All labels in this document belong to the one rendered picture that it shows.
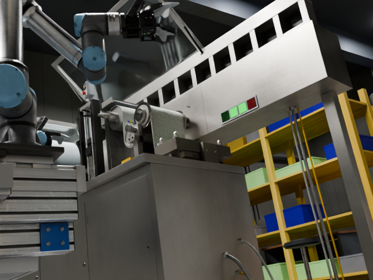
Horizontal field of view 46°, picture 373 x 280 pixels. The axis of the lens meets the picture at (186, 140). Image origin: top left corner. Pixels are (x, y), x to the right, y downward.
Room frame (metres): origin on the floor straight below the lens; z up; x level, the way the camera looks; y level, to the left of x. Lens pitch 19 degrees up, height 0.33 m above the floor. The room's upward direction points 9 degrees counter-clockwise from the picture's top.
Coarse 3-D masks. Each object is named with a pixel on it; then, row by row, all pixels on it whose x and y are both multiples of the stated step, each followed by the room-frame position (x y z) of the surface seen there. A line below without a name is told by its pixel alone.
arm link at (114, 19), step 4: (108, 16) 1.23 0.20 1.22; (112, 16) 1.22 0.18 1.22; (116, 16) 1.23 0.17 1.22; (108, 20) 1.23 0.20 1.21; (112, 20) 1.23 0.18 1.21; (116, 20) 1.23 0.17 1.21; (120, 20) 1.24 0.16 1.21; (108, 24) 1.23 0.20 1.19; (112, 24) 1.24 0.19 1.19; (116, 24) 1.24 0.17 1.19; (120, 24) 1.25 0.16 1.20; (108, 28) 1.30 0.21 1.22; (112, 28) 1.25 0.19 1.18; (116, 28) 1.25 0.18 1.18; (120, 28) 1.26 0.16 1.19; (112, 32) 1.26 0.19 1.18; (116, 32) 1.26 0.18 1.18; (120, 32) 1.27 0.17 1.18
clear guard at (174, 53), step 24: (168, 24) 2.22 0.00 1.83; (120, 48) 2.47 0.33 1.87; (144, 48) 2.41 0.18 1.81; (168, 48) 2.36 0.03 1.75; (192, 48) 2.31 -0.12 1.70; (72, 72) 2.77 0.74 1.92; (120, 72) 2.63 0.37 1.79; (144, 72) 2.57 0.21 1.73; (96, 96) 2.89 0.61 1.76; (120, 96) 2.81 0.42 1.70
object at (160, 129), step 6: (156, 120) 2.15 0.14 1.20; (156, 126) 2.14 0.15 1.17; (162, 126) 2.17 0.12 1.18; (168, 126) 2.21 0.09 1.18; (174, 126) 2.24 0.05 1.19; (180, 126) 2.27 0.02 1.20; (156, 132) 2.14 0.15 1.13; (162, 132) 2.17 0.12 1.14; (168, 132) 2.20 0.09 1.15; (180, 132) 2.27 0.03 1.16; (156, 138) 2.13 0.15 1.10; (168, 138) 2.20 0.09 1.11; (156, 144) 2.13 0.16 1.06
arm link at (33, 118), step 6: (30, 90) 1.30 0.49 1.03; (36, 102) 1.35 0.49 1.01; (30, 108) 1.27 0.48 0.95; (36, 108) 1.34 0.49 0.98; (0, 114) 1.27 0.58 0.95; (24, 114) 1.27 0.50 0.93; (30, 114) 1.30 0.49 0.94; (36, 114) 1.34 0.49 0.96; (0, 120) 1.29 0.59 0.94; (6, 120) 1.27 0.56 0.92; (12, 120) 1.27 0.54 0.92; (18, 120) 1.28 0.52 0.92; (24, 120) 1.29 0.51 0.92; (30, 120) 1.30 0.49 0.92; (36, 120) 1.34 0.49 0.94
